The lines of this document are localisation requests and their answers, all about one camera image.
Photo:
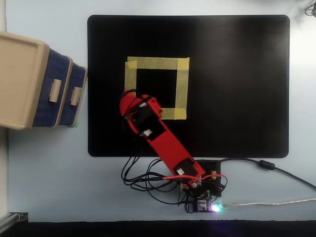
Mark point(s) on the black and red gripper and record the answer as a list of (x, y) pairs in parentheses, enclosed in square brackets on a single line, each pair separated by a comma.
[(148, 114)]

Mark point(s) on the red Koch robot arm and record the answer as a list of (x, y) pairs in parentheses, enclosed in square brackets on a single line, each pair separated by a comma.
[(170, 148)]

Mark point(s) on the beige plastic drawer cabinet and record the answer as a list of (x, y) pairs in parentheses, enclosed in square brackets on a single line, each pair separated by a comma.
[(17, 79)]

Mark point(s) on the black table mat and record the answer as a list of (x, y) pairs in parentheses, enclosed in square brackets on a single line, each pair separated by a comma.
[(237, 86)]

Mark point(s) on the controller board with LED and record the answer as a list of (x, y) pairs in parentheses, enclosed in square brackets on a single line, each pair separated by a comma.
[(209, 207)]

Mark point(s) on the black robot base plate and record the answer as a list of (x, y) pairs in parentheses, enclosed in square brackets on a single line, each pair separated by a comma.
[(209, 165)]

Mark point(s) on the aluminium frame profile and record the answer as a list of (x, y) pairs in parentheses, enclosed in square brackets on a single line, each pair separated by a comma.
[(13, 219)]

